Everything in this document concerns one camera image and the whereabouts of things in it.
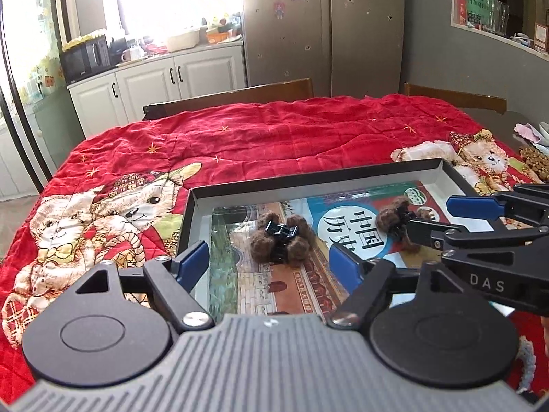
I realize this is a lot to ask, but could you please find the brown fuzzy hair claw clip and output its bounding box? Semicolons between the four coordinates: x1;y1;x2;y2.
249;211;315;268

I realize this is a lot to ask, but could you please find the black shallow tray box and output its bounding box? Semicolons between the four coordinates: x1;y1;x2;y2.
179;158;502;320

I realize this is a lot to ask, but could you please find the brown nuts pile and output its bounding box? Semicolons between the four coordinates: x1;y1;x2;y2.
519;147;549;182

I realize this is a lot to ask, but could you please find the pink cloth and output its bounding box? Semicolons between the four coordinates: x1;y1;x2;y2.
514;123;545;143

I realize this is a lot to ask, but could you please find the white plate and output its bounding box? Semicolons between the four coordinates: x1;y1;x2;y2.
539;122;549;140

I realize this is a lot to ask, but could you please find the red teddy bear quilt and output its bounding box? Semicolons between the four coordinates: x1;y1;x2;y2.
1;94;542;402

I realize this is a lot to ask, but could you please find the dark wooden chair right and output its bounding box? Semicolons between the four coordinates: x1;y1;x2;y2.
404;83;508;114

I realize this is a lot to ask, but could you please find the dark wooden chair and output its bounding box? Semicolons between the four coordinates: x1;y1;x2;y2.
404;83;508;114
143;78;314;121

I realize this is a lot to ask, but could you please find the white kitchen cabinet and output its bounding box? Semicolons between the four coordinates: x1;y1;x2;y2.
68;38;247;138

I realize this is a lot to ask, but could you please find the glass sliding door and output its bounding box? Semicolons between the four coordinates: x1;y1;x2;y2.
1;0;84;192

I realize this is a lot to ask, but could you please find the green sign on shelf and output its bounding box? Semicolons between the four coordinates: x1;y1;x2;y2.
465;0;498;26

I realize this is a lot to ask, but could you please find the dark wooden chair left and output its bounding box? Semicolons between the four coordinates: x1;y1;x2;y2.
143;78;314;121

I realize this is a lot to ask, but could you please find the white mug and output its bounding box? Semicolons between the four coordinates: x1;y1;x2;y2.
121;47;140;62

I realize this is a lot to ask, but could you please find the stainless double-door refrigerator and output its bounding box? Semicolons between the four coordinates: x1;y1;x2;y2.
242;0;405;98

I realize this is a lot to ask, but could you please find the black microwave oven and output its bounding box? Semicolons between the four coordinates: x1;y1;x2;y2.
60;35;114;85

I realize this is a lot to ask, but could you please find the white tub on counter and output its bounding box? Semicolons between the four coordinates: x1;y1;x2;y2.
166;29;200;53

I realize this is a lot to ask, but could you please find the orange bowl on counter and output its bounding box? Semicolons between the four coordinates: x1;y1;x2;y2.
206;29;231;45

